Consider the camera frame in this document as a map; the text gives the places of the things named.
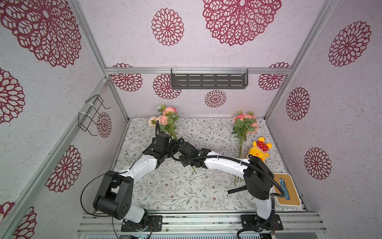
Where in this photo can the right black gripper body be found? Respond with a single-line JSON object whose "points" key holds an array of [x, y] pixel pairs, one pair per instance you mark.
{"points": [[183, 146]]}

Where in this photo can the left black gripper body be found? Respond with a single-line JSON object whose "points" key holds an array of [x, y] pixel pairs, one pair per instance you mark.
{"points": [[170, 151]]}

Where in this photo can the pink rose bouquet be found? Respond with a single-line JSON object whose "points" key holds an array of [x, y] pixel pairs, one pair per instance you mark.
{"points": [[165, 122], [244, 124]]}

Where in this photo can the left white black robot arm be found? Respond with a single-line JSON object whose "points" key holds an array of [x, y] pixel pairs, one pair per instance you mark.
{"points": [[114, 196]]}

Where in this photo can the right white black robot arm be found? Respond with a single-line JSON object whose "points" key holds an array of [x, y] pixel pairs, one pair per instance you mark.
{"points": [[259, 180]]}

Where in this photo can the floral patterned table mat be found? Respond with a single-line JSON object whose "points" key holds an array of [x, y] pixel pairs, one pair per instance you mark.
{"points": [[174, 187]]}

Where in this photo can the black wristwatch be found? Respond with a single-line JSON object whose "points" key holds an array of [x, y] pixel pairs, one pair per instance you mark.
{"points": [[236, 190]]}

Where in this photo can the yellow plush toy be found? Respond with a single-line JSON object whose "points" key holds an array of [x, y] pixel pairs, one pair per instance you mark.
{"points": [[260, 149]]}

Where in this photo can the blue tool on tray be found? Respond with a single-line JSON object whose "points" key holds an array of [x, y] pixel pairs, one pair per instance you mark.
{"points": [[284, 187]]}

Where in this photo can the wooden tray white rim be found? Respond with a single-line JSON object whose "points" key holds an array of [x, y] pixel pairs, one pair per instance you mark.
{"points": [[291, 199]]}

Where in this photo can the dark grey wall shelf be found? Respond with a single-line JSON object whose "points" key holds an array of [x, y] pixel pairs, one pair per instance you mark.
{"points": [[211, 81]]}

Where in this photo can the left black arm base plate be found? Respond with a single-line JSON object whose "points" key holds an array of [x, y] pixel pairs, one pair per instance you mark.
{"points": [[155, 222]]}

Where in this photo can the black wire wall rack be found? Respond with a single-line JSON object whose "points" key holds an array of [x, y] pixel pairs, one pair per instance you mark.
{"points": [[95, 121]]}

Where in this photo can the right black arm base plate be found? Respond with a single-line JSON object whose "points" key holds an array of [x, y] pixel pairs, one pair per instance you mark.
{"points": [[252, 220]]}

